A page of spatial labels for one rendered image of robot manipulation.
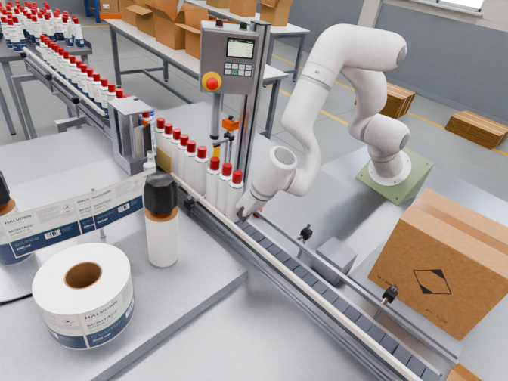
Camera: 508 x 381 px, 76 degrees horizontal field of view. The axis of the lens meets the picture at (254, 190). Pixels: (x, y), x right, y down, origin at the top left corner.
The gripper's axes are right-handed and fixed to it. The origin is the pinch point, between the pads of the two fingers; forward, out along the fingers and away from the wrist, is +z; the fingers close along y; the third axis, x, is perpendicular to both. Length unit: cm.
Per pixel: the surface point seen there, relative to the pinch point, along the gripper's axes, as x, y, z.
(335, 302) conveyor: 38.6, -1.3, -7.4
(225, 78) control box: -32.9, -5.2, -29.9
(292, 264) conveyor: 22.3, -2.0, -1.5
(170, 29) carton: -218, -122, 79
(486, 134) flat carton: 40, -431, 72
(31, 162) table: -77, 41, 40
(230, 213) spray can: -4.1, 1.7, 3.2
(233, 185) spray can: -8.7, 1.5, -7.6
